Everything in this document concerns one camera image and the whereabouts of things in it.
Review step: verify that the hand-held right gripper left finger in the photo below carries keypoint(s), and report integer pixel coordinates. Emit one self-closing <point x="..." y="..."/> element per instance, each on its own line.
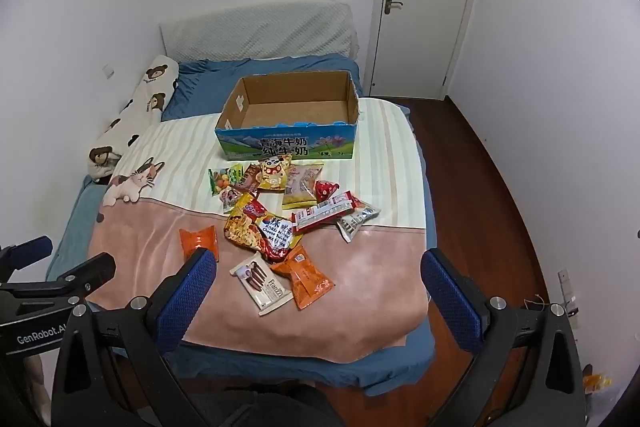
<point x="190" y="292"/>

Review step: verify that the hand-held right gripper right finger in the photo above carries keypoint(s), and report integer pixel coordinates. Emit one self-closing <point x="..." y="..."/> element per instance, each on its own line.
<point x="450" y="302"/>

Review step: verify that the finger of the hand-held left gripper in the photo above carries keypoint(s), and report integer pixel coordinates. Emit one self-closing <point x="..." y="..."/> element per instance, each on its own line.
<point x="90" y="274"/>
<point x="27" y="253"/>

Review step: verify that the white wafer packet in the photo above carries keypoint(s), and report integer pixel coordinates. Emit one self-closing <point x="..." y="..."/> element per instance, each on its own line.
<point x="262" y="283"/>

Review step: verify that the instant noodle packet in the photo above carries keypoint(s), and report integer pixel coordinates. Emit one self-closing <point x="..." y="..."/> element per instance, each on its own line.
<point x="257" y="229"/>

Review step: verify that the green candy packet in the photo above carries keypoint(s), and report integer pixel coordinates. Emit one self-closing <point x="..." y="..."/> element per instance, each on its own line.
<point x="220" y="180"/>

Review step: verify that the orange snack packet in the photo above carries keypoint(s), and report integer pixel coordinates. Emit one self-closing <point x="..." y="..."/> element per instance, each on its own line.
<point x="305" y="279"/>
<point x="197" y="241"/>

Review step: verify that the silver snack packet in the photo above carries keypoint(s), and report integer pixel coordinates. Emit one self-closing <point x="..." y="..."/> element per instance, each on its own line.
<point x="356" y="221"/>

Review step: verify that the yellow clear snack packet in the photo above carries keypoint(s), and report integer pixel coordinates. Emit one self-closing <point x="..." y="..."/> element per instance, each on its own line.
<point x="301" y="187"/>

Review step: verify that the red and grey snack packet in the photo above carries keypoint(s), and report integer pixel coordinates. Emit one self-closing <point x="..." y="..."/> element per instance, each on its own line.
<point x="325" y="212"/>

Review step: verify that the cardboard box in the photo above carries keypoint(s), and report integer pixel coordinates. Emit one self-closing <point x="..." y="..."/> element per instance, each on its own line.
<point x="295" y="107"/>

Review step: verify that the person's left forearm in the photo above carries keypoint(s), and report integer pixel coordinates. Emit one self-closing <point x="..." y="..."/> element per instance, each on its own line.
<point x="37" y="382"/>

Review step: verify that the striped cat print blanket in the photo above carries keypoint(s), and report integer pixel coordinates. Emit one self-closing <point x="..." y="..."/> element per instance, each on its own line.
<point x="150" y="227"/>

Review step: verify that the small pink snack packet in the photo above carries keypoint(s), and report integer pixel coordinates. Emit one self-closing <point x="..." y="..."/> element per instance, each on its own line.
<point x="231" y="198"/>

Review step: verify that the brown snack packet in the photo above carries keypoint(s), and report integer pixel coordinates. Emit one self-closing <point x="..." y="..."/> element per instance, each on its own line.
<point x="248" y="178"/>

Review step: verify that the yellow cartoon snack packet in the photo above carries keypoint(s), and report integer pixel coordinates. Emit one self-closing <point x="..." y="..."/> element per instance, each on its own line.
<point x="275" y="173"/>

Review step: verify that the small red snack packet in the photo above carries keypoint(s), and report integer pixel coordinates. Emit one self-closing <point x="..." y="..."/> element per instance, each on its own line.
<point x="325" y="191"/>

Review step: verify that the bear print pillow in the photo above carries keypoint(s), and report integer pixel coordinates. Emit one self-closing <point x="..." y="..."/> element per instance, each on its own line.
<point x="145" y="102"/>

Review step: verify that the blue pillow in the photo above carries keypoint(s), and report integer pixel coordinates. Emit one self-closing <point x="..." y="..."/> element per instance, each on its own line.
<point x="200" y="87"/>

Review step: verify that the white textured headboard cushion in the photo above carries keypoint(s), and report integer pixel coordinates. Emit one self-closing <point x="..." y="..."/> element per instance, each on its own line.
<point x="260" y="27"/>

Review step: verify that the white wall socket strip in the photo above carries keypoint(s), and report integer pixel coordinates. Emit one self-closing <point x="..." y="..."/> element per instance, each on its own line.
<point x="568" y="294"/>

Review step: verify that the white wall outlet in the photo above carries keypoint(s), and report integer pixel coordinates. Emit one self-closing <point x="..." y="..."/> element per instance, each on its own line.
<point x="107" y="71"/>

